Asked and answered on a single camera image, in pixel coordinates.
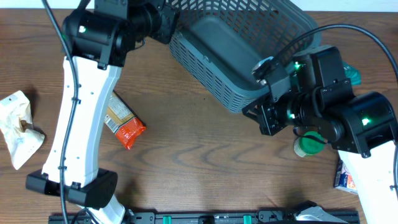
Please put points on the green lidded seasoning jar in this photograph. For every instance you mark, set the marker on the green lidded seasoning jar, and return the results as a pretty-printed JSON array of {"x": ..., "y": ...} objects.
[{"x": 312, "y": 143}]

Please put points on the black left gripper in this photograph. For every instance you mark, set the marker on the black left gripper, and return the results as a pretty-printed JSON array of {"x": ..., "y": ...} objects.
[{"x": 163, "y": 17}]

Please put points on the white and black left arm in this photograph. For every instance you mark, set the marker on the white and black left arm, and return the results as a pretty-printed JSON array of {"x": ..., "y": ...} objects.
[{"x": 96, "y": 44}]

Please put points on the green Nescafe coffee bag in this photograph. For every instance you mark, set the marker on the green Nescafe coffee bag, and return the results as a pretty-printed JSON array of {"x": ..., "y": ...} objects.
[{"x": 353, "y": 74}]

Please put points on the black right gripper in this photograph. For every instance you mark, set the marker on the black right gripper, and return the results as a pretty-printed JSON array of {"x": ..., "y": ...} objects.
[{"x": 267, "y": 117}]

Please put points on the grey plastic lattice basket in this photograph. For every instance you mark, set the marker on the grey plastic lattice basket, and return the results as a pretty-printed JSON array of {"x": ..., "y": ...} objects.
[{"x": 220, "y": 41}]

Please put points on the multicolour tissue pack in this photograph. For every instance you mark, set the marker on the multicolour tissue pack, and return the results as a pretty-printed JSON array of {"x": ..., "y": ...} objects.
[{"x": 343, "y": 179}]

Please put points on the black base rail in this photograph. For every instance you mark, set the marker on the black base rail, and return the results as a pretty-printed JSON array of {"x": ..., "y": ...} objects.
[{"x": 259, "y": 217}]

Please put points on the orange spaghetti packet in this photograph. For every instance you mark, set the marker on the orange spaghetti packet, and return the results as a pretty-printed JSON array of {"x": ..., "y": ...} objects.
[{"x": 122, "y": 121}]

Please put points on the crumpled white paper bag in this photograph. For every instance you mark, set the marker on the crumpled white paper bag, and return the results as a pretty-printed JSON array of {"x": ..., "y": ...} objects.
[{"x": 18, "y": 130}]

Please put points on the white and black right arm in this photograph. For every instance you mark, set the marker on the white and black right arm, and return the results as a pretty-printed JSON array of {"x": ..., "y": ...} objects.
[{"x": 363, "y": 129}]

